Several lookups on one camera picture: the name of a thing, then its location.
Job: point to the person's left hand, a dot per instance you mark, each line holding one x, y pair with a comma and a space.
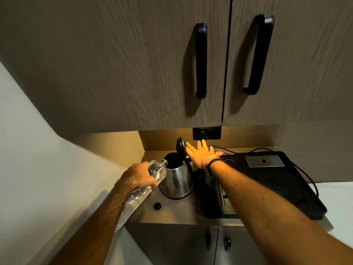
136, 175

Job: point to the person's right hand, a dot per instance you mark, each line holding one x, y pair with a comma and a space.
201, 157

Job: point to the person's left fingers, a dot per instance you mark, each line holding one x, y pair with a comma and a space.
151, 181

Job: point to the person's right little finger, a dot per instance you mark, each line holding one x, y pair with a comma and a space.
211, 150

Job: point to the person's right middle finger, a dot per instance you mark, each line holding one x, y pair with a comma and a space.
199, 146

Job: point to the clear plastic water bottle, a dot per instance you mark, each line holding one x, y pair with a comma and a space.
157, 170

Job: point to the person's left forearm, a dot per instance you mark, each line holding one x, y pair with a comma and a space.
96, 231

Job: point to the person's right forearm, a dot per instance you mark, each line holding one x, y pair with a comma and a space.
270, 215

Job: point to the black power plug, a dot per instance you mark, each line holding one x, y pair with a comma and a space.
203, 134

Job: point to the black bottle cap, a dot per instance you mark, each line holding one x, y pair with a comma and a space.
157, 206

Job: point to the stainless steel electric kettle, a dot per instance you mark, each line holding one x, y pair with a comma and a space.
178, 178

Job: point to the black kettle base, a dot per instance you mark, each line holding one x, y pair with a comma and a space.
176, 197

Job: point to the grey lower cabinet door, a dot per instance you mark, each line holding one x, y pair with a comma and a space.
176, 245
242, 251

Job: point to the black coffee machine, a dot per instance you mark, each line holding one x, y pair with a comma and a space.
278, 180

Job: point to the wide wooden cabinet door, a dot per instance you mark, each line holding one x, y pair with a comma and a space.
110, 60

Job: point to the narrow wooden cabinet door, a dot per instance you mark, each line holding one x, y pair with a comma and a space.
303, 66

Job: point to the black wall socket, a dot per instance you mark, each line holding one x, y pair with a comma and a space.
213, 132

